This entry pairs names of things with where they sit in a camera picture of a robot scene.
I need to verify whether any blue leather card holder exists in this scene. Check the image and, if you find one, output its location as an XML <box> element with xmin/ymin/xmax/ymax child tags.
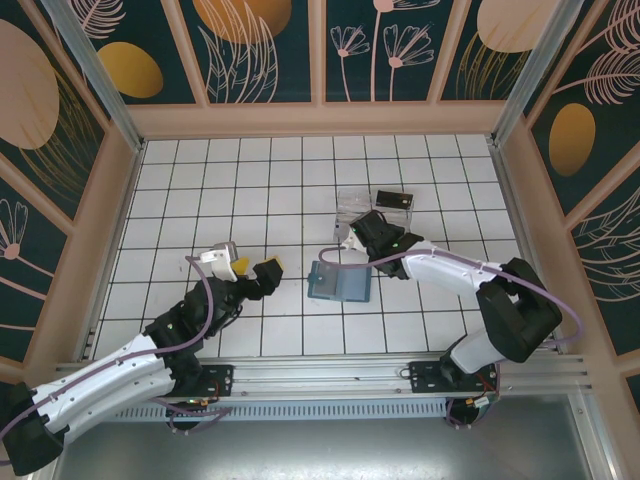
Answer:
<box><xmin>305</xmin><ymin>259</ymin><xmax>372</xmax><ymax>304</ymax></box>

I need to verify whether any clear acrylic card box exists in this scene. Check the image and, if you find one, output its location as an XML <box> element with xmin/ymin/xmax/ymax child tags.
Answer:
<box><xmin>333</xmin><ymin>187</ymin><xmax>417</xmax><ymax>241</ymax></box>

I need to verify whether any art panel with pink flowers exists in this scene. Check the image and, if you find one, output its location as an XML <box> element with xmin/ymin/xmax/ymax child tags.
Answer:
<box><xmin>323</xmin><ymin>0</ymin><xmax>464</xmax><ymax>105</ymax></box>

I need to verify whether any grey metal plate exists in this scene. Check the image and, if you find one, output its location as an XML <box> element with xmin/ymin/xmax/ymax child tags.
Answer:
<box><xmin>47</xmin><ymin>394</ymin><xmax>599</xmax><ymax>480</ymax></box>

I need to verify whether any art panel with single flower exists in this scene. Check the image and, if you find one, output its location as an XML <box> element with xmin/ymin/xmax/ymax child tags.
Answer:
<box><xmin>0</xmin><ymin>154</ymin><xmax>74</xmax><ymax>361</ymax></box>

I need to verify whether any art panel with pale circle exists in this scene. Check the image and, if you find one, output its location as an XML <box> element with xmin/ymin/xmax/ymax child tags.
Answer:
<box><xmin>438</xmin><ymin>0</ymin><xmax>556</xmax><ymax>105</ymax></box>

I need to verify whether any art panel with leaf outlines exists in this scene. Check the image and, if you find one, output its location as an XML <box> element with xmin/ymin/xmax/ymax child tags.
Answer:
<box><xmin>177</xmin><ymin>0</ymin><xmax>315</xmax><ymax>107</ymax></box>

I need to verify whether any art panel with gold lines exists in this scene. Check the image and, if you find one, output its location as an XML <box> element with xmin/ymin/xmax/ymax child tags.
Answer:
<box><xmin>0</xmin><ymin>0</ymin><xmax>111</xmax><ymax>225</ymax></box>

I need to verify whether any art panel with orange oval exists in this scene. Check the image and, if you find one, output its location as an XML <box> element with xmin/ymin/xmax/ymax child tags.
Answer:
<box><xmin>522</xmin><ymin>0</ymin><xmax>640</xmax><ymax>219</ymax></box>

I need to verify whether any art panel with feather outlines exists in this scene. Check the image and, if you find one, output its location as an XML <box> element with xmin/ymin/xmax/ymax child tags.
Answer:
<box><xmin>569</xmin><ymin>162</ymin><xmax>640</xmax><ymax>359</ymax></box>

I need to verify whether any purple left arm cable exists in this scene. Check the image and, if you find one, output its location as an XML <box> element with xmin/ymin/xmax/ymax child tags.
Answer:
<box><xmin>0</xmin><ymin>254</ymin><xmax>234</xmax><ymax>441</ymax></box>

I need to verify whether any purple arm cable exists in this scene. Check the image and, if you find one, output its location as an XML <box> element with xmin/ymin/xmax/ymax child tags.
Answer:
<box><xmin>318</xmin><ymin>246</ymin><xmax>587</xmax><ymax>431</ymax></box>
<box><xmin>0</xmin><ymin>254</ymin><xmax>234</xmax><ymax>441</ymax></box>

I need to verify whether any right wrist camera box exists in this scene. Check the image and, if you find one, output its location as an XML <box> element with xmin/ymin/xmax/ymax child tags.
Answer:
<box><xmin>341</xmin><ymin>230</ymin><xmax>370</xmax><ymax>254</ymax></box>

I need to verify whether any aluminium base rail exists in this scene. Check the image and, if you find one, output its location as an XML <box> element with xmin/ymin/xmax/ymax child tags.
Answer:
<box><xmin>53</xmin><ymin>352</ymin><xmax>596</xmax><ymax>401</ymax></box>

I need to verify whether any grey slotted cable duct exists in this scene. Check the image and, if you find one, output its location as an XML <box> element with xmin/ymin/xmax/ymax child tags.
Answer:
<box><xmin>113</xmin><ymin>399</ymin><xmax>450</xmax><ymax>422</ymax></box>

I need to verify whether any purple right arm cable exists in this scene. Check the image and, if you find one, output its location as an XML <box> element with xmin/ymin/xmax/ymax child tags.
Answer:
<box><xmin>318</xmin><ymin>246</ymin><xmax>587</xmax><ymax>431</ymax></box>

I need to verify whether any aluminium frame post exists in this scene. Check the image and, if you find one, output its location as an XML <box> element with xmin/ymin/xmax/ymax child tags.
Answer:
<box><xmin>489</xmin><ymin>0</ymin><xmax>604</xmax><ymax>149</ymax></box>
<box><xmin>40</xmin><ymin>0</ymin><xmax>147</xmax><ymax>152</ymax></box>

